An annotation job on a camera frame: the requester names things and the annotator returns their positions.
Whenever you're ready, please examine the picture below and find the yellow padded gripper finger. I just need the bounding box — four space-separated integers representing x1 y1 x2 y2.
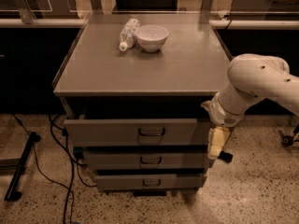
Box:
207 126 231 160
201 101 212 110

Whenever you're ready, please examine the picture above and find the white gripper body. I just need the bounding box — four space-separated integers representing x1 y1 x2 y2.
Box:
208 94 244 128

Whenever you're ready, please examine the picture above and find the grey top drawer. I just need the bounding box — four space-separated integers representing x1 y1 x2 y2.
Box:
64 119 211 147

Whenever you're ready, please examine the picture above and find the grey drawer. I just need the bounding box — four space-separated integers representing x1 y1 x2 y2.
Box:
83 151 212 170
95 174 206 191
64 119 211 147

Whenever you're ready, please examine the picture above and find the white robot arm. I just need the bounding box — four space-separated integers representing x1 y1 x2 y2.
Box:
201 53 299 160

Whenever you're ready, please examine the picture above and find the grey drawer cabinet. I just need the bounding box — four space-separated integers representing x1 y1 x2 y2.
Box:
51 13 235 198

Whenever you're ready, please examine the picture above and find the grey bottom drawer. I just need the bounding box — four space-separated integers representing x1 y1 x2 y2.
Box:
95 174 206 191

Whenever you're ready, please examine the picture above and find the grey middle drawer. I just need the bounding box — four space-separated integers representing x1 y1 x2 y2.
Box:
83 151 212 170

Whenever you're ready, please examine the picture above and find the black caster wheel right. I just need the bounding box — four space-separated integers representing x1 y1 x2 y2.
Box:
219 151 233 163

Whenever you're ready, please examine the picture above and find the black tripod foot right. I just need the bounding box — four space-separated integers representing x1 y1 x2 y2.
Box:
278 124 299 147

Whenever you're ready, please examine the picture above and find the white ceramic bowl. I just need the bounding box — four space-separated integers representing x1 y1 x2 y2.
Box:
135 25 168 53

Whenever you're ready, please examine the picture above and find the clear plastic water bottle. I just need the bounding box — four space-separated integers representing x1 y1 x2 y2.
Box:
119 19 140 51

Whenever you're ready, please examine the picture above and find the black floor stand bar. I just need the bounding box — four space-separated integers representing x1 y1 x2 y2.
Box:
5 132 41 202

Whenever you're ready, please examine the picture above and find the black floor cable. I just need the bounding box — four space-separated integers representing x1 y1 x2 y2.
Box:
12 113 97 224

